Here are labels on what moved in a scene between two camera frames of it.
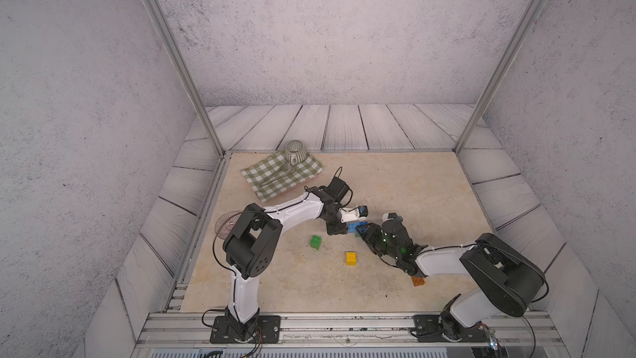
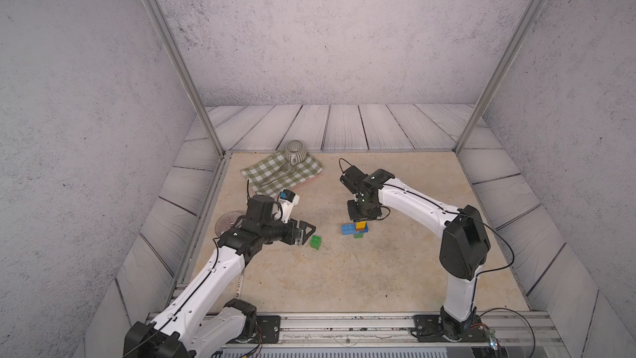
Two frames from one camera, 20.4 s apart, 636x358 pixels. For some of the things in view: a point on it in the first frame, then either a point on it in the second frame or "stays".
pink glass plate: x=225 y=223 stays
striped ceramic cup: x=295 y=152 stays
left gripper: x=341 y=228 → x=299 y=239
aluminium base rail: x=171 y=334 stays
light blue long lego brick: x=351 y=226 stays
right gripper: x=370 y=234 → x=373 y=215
